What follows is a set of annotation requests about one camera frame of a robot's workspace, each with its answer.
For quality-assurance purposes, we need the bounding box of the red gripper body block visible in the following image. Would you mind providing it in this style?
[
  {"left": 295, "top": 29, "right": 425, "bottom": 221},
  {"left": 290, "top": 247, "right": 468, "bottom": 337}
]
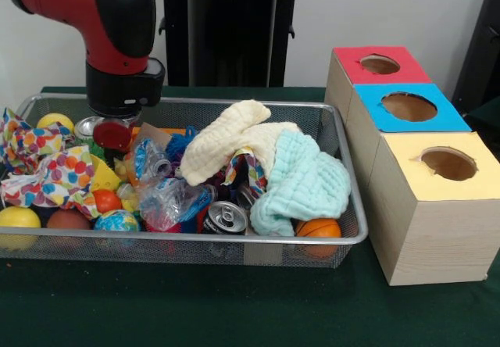
[{"left": 92, "top": 118, "right": 134, "bottom": 153}]

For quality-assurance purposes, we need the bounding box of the cream waffle cloth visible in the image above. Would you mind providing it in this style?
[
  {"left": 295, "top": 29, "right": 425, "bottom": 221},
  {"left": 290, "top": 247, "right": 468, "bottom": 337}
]
[{"left": 179, "top": 99, "right": 302, "bottom": 187}]

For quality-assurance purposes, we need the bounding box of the mint waffle cloth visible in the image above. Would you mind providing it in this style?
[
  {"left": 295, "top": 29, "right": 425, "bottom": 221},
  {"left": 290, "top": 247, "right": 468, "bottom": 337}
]
[{"left": 249, "top": 130, "right": 352, "bottom": 238}]

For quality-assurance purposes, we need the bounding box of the wooden three-hole sorting box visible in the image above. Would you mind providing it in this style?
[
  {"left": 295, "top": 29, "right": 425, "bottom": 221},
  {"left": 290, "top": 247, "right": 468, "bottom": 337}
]
[{"left": 323, "top": 45, "right": 500, "bottom": 286}]

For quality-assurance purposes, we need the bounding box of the colourful heart print cloth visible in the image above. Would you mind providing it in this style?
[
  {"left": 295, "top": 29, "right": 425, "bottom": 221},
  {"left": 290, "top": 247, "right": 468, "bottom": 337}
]
[{"left": 0, "top": 106, "right": 98, "bottom": 220}]

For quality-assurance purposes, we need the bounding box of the yellow ball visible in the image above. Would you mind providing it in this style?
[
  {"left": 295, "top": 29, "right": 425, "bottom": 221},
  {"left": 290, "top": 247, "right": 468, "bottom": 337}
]
[
  {"left": 36, "top": 112, "right": 75, "bottom": 133},
  {"left": 0, "top": 206, "right": 42, "bottom": 251}
]

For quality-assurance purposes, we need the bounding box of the blue green globe ball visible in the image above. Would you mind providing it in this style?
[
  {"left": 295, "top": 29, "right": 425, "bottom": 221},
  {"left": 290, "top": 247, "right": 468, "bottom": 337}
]
[{"left": 93, "top": 209, "right": 141, "bottom": 233}]

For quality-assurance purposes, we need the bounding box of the crushed clear water bottle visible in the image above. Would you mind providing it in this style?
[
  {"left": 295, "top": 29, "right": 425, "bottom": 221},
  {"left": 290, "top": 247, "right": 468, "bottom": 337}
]
[{"left": 132, "top": 138, "right": 218, "bottom": 233}]

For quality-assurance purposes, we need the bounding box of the brown ball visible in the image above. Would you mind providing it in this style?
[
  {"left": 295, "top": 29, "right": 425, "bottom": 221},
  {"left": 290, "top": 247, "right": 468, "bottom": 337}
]
[{"left": 46, "top": 208, "right": 93, "bottom": 231}]

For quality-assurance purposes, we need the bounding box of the black drink can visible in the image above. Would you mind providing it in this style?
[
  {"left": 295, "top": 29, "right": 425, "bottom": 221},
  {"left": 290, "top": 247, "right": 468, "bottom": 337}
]
[{"left": 201, "top": 201, "right": 249, "bottom": 235}]

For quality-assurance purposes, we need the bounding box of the dark green tablecloth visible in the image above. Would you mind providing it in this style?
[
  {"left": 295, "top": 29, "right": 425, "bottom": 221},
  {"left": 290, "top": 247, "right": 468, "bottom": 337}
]
[{"left": 0, "top": 84, "right": 500, "bottom": 347}]

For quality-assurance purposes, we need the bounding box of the orange toy basketball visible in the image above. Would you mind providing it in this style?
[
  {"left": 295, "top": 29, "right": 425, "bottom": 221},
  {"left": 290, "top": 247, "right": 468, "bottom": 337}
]
[{"left": 295, "top": 217, "right": 343, "bottom": 258}]

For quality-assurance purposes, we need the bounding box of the side table with green cloth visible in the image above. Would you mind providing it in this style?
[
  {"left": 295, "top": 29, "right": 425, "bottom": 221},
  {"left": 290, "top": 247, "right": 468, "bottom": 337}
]
[{"left": 464, "top": 95, "right": 500, "bottom": 133}]

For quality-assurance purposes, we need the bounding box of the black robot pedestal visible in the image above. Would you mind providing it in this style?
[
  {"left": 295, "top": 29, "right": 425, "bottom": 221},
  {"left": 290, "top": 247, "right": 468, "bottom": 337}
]
[{"left": 154, "top": 0, "right": 316, "bottom": 88}]

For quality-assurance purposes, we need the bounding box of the shallow wire mesh bin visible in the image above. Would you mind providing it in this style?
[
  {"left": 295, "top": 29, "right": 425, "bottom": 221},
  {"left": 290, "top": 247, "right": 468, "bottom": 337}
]
[{"left": 0, "top": 92, "right": 370, "bottom": 270}]

